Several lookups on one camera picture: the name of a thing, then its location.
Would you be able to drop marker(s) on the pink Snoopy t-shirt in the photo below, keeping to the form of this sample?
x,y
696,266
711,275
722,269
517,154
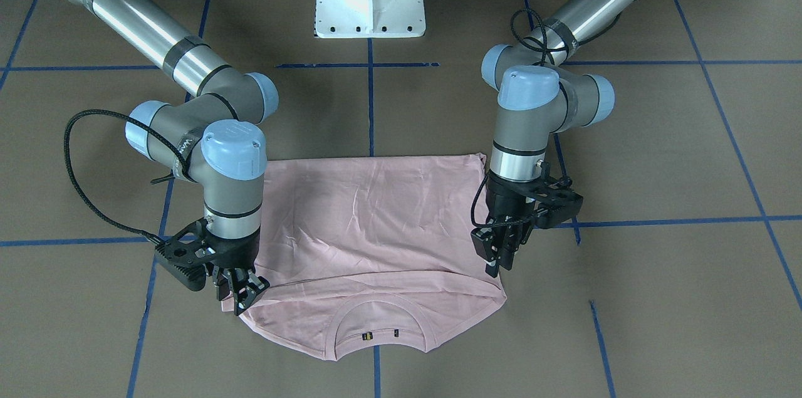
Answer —
x,y
370,251

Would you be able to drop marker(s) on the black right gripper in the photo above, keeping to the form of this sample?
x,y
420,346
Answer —
x,y
236,250

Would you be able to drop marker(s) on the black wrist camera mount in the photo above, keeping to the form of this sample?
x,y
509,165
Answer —
x,y
557,201
178,255

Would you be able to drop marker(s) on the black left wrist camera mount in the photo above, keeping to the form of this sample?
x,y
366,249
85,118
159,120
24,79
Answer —
x,y
557,201

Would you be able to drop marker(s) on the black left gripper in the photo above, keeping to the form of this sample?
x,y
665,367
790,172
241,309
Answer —
x,y
505,202

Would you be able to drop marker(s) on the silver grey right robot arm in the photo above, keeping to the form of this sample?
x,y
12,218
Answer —
x,y
213,140

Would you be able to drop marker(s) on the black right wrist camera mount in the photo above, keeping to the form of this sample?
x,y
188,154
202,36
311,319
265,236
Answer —
x,y
178,255

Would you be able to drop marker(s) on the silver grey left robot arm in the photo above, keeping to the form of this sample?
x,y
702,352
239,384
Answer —
x,y
536,99

